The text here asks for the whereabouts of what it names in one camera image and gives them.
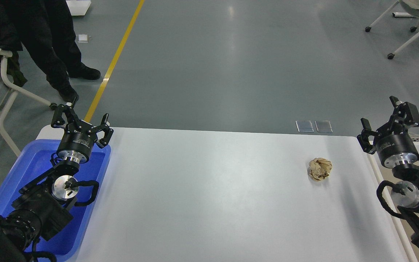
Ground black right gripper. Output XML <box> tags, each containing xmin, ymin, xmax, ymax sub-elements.
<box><xmin>356</xmin><ymin>96</ymin><xmax>419</xmax><ymax>168</ymax></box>

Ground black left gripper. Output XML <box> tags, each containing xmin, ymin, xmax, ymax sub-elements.
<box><xmin>51</xmin><ymin>103</ymin><xmax>114</xmax><ymax>163</ymax></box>

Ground brown paper ball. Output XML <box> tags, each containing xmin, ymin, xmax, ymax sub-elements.
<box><xmin>308</xmin><ymin>158</ymin><xmax>333</xmax><ymax>181</ymax></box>

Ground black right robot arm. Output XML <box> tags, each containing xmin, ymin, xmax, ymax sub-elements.
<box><xmin>357</xmin><ymin>96</ymin><xmax>419</xmax><ymax>248</ymax></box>

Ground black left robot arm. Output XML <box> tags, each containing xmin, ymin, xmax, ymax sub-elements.
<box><xmin>0</xmin><ymin>104</ymin><xmax>114</xmax><ymax>262</ymax></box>

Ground white plastic bin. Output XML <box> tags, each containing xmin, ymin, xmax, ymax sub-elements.
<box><xmin>364</xmin><ymin>140</ymin><xmax>419</xmax><ymax>262</ymax></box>

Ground blue plastic bin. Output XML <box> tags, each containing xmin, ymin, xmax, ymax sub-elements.
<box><xmin>0</xmin><ymin>139</ymin><xmax>111</xmax><ymax>262</ymax></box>

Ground right floor metal plate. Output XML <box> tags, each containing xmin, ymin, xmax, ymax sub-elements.
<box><xmin>315</xmin><ymin>120</ymin><xmax>333</xmax><ymax>133</ymax></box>

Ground floor metal plate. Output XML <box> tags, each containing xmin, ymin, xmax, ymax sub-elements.
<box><xmin>315</xmin><ymin>120</ymin><xmax>333</xmax><ymax>133</ymax></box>
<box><xmin>295</xmin><ymin>120</ymin><xmax>314</xmax><ymax>133</ymax></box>

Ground left floor metal plate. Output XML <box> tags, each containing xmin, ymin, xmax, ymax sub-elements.
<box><xmin>295</xmin><ymin>120</ymin><xmax>314</xmax><ymax>133</ymax></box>

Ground white power adapter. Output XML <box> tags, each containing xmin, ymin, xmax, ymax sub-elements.
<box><xmin>77</xmin><ymin>34</ymin><xmax>90</xmax><ymax>43</ymax></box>

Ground person in black clothes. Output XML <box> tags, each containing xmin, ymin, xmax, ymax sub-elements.
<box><xmin>0</xmin><ymin>0</ymin><xmax>101</xmax><ymax>103</ymax></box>

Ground white flat floor board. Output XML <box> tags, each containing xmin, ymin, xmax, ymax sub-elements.
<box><xmin>66</xmin><ymin>0</ymin><xmax>91</xmax><ymax>16</ymax></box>

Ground white chair with black jacket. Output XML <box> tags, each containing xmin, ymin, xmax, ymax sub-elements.
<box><xmin>0</xmin><ymin>5</ymin><xmax>57</xmax><ymax>156</ymax></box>

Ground white rolling chair base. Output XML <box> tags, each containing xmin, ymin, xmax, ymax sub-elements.
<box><xmin>364</xmin><ymin>0</ymin><xmax>419</xmax><ymax>74</ymax></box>

